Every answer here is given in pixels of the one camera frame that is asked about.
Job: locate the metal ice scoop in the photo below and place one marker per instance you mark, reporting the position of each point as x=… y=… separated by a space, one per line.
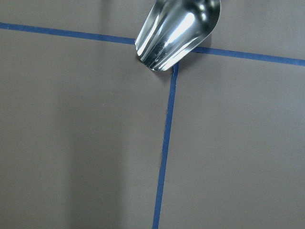
x=173 y=28

